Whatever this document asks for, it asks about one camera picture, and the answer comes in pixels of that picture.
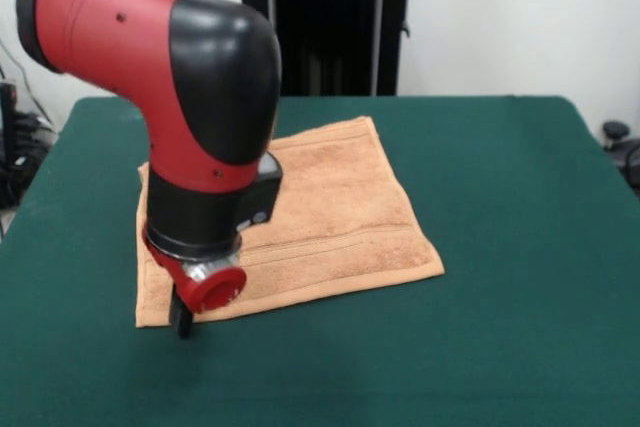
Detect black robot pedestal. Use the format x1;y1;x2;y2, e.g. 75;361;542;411
219;0;432;97

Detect grey wall cable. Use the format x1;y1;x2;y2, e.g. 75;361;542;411
0;39;54;128

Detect dark green table cloth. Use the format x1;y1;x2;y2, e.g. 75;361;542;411
0;94;640;427

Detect tan terry towel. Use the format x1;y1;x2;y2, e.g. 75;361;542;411
134;115;446;330

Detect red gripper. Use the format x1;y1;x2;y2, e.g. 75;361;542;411
142;224;248;340

